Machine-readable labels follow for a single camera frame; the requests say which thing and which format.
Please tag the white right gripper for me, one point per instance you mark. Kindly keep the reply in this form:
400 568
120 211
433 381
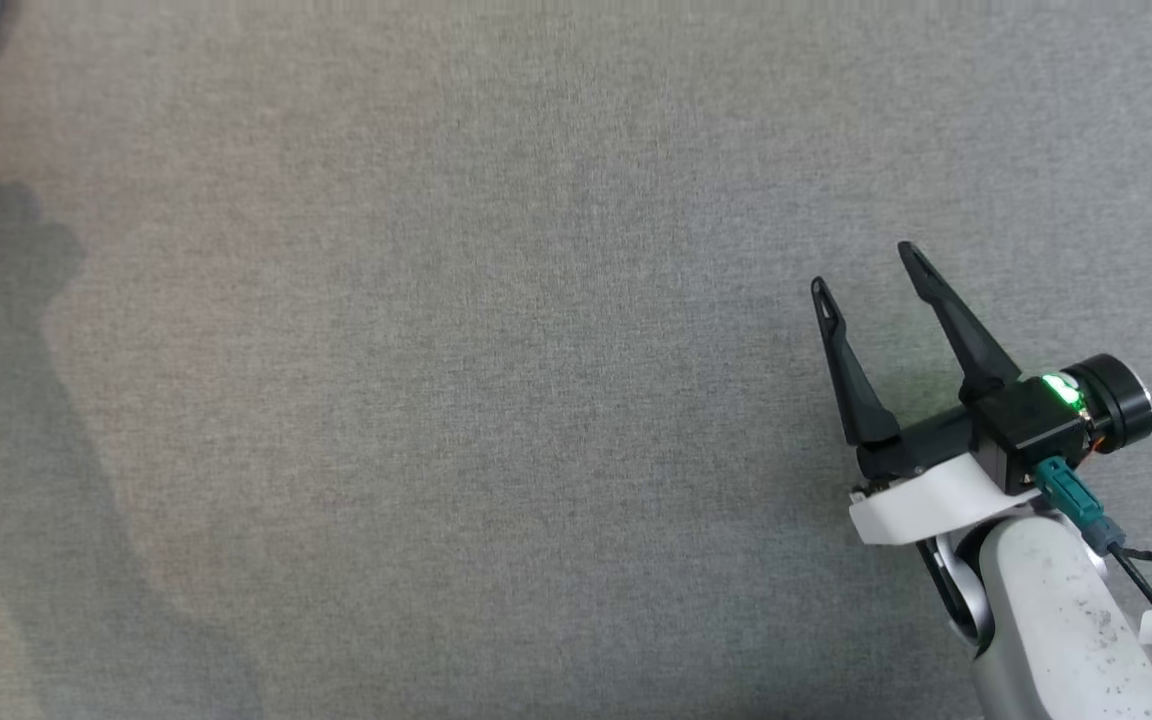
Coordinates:
926 495

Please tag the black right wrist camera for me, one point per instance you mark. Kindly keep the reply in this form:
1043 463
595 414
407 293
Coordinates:
1031 430

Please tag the teal right camera connector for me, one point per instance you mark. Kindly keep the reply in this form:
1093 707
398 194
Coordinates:
1071 495

